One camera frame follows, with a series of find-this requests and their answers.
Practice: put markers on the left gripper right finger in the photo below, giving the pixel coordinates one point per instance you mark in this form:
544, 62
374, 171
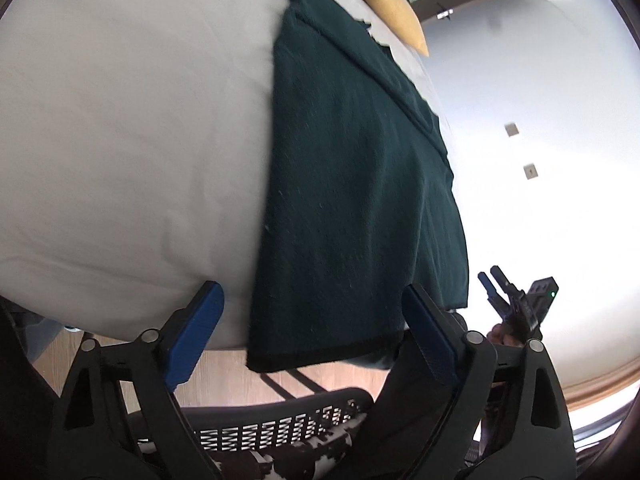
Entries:
434, 335

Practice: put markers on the yellow throw pillow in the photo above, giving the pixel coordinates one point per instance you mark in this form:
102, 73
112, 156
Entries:
400, 18

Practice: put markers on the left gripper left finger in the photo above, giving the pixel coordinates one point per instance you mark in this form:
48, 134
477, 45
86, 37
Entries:
186, 334

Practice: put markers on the person's right hand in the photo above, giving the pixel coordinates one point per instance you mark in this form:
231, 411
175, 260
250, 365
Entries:
501, 334

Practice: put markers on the dark green knit sweater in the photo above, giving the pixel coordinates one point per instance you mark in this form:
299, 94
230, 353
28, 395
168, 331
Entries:
359, 203

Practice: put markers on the wall socket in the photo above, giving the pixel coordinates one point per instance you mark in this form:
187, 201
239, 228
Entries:
531, 171
511, 129

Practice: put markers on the black mesh basket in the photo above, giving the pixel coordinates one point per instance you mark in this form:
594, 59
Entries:
298, 438

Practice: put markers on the lower wall socket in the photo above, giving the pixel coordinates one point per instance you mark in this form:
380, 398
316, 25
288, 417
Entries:
531, 171

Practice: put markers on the upper wall socket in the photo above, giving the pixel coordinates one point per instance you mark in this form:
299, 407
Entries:
511, 129

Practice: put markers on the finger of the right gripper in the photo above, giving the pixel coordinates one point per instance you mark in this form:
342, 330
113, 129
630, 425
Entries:
502, 279
494, 298

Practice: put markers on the black door handle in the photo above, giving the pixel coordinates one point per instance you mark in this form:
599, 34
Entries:
444, 13

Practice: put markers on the white bed sheet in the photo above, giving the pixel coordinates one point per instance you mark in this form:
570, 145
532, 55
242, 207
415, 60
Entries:
136, 140

